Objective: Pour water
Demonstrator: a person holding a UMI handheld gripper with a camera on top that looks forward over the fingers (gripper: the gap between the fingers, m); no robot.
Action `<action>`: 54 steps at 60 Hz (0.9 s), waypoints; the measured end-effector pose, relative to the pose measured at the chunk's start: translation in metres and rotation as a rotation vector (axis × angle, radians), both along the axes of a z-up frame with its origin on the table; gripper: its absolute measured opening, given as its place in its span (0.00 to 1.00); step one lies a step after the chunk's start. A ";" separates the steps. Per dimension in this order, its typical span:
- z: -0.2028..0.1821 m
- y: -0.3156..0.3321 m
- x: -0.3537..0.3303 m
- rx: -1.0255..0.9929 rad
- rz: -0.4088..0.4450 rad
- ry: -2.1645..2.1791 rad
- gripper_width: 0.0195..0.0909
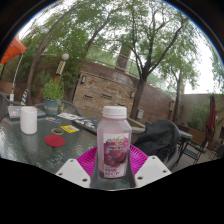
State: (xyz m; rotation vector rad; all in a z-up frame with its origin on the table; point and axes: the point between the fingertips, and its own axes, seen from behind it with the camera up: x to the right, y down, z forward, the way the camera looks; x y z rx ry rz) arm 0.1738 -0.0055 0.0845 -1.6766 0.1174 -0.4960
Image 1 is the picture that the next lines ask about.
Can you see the small picture card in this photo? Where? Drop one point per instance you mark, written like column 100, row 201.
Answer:
column 52, row 119

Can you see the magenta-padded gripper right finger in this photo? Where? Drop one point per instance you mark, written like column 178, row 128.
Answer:
column 151, row 171

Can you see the white ceramic cup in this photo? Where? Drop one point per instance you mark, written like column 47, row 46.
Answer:
column 28, row 120

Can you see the tree with dark forked trunk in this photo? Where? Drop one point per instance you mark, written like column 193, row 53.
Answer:
column 139, row 93

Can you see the grey wall box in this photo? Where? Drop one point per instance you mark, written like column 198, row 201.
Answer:
column 140, row 114

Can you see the closed dark red umbrella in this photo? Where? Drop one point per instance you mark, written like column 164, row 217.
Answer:
column 210, row 116

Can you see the blue yellow striped cone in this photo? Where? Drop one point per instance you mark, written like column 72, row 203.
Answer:
column 24, row 97

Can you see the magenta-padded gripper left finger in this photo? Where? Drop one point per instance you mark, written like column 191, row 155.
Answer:
column 73, row 173

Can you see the pink juice bottle white cap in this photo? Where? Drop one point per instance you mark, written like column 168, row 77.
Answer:
column 114, row 143

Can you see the white printed paper sheet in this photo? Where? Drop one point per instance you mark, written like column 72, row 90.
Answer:
column 70, row 116

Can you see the tree with slanting trunk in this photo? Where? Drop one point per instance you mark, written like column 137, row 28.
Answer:
column 40, row 63

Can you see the green plant in blue pot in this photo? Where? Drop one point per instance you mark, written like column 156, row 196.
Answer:
column 51, row 100

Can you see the wall lamp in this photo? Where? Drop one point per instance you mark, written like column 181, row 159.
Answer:
column 132, row 94
column 83, row 79

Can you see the flat round red coaster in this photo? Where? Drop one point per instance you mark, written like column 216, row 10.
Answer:
column 55, row 141

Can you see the orange canopy with pole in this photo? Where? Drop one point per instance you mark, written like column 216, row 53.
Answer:
column 13, row 50

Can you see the wooden lamp post with globe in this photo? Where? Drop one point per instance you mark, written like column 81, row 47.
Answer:
column 61, row 66

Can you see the dark wicker chair with jacket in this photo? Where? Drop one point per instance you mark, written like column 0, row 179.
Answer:
column 175, row 156

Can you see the black jacket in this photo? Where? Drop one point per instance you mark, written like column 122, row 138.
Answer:
column 156, row 138

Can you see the yellow card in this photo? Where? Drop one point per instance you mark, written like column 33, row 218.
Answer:
column 70, row 129

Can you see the black folding chair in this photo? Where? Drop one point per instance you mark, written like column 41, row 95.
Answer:
column 193, row 151

